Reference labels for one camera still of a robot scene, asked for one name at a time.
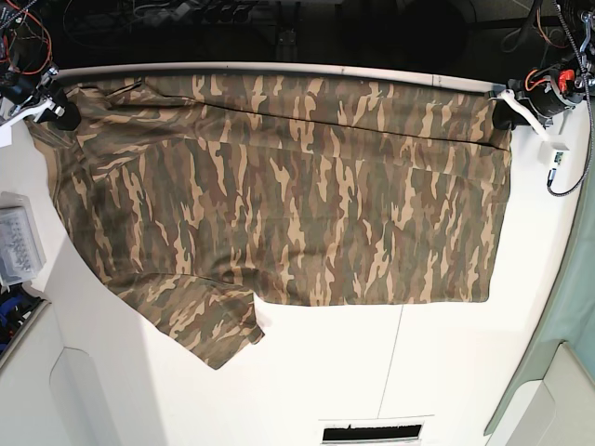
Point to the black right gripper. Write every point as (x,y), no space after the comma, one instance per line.
(28,90)

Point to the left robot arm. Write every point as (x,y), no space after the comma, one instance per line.
(561,84)

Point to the blue items in bin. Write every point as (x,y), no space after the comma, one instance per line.
(17,305)

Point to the camouflage t-shirt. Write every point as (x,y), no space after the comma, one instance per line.
(191,196)

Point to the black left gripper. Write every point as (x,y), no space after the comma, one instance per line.
(544,101)

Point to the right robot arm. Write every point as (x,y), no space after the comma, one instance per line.
(26,44)

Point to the clear plastic storage box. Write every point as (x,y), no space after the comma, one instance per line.
(22,255)

